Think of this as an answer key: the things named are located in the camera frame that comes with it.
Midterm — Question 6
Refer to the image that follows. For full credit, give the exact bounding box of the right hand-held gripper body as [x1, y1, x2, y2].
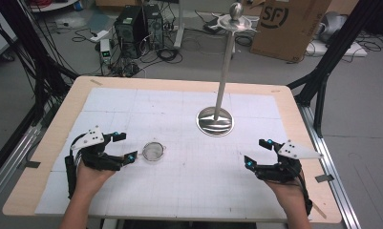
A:
[254, 139, 325, 184]

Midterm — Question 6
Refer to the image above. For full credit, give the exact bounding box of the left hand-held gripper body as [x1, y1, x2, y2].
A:
[70, 125, 123, 173]

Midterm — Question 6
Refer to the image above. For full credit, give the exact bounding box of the small metal mesh strainer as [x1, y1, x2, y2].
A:
[141, 141, 167, 162]

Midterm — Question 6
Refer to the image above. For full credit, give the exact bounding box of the tall metal stand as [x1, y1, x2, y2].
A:
[196, 2, 259, 138]

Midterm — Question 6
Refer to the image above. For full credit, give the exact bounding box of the person's left hand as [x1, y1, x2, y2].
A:
[75, 158, 117, 199]

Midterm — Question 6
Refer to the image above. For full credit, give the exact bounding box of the person's right hand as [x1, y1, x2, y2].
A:
[265, 177, 306, 209]

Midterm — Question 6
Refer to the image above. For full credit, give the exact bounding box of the white grid mat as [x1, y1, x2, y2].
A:
[34, 87, 311, 221]

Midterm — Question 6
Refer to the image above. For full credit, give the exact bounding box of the thin wooden stick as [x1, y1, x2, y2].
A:
[310, 201, 329, 220]

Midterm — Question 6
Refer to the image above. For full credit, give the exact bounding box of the small device with green display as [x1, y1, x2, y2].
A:
[99, 38, 113, 65]

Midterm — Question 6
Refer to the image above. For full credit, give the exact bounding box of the white power strip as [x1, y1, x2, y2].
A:
[89, 29, 111, 44]

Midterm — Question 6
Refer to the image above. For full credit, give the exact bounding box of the black computer tower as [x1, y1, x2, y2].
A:
[143, 3, 165, 51]
[114, 5, 148, 60]

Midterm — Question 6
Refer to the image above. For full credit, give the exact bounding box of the white flat board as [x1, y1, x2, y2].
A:
[306, 40, 369, 59]

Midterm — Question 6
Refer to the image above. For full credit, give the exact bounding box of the large cardboard box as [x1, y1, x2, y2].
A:
[249, 0, 332, 63]

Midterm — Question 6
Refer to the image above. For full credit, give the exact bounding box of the grey bag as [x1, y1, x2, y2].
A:
[318, 10, 349, 44]

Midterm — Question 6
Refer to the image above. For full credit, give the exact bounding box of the aluminium rail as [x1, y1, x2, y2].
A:
[0, 122, 44, 209]
[297, 104, 363, 229]

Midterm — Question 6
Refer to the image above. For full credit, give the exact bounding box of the coiled black cable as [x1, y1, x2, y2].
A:
[156, 47, 183, 65]

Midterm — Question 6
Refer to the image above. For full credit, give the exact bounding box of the black cable bundle on frame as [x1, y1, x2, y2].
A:
[0, 0, 80, 128]

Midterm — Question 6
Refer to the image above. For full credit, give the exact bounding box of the black metal frame leg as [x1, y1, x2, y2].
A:
[287, 0, 383, 139]

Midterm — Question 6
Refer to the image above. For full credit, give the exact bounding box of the white metal post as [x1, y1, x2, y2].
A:
[173, 0, 186, 50]

